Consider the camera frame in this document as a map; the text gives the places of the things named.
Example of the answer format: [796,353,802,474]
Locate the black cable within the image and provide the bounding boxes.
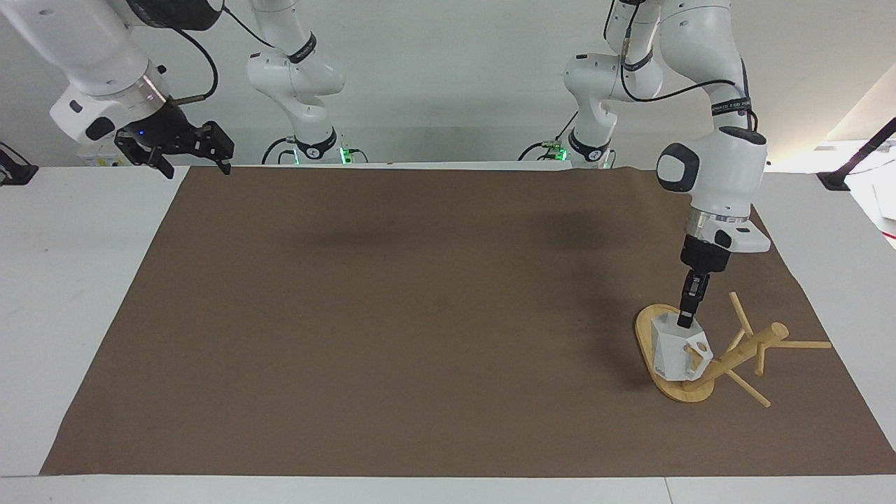
[222,4,275,50]
[603,0,759,134]
[168,27,220,107]
[262,137,300,166]
[518,112,580,162]

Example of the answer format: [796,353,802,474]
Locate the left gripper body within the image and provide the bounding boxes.
[680,234,733,276]

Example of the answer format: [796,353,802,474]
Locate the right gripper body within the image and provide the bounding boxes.
[123,101,202,158]

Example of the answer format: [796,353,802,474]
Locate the wooden cup rack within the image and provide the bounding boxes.
[634,290,833,409]

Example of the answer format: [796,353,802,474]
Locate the white faceted cup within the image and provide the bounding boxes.
[650,312,715,383]

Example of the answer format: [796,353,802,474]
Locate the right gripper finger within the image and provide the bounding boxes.
[185,120,236,176]
[113,132,176,181]

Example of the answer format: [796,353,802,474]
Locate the black stand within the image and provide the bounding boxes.
[817,117,896,192]
[0,141,40,187]

